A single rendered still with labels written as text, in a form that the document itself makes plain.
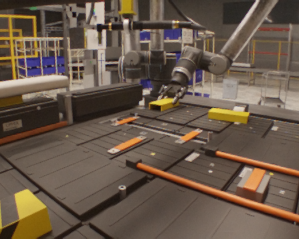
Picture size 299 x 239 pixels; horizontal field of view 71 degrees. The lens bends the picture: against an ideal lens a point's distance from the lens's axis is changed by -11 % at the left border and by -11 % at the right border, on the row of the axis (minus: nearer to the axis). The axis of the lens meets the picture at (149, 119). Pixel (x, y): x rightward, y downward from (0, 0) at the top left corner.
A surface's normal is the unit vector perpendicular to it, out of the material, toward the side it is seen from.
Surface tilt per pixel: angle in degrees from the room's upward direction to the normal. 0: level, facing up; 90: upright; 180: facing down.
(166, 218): 0
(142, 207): 0
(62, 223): 0
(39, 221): 90
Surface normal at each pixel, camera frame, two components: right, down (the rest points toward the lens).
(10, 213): 0.00, -0.96
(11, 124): 0.79, 0.17
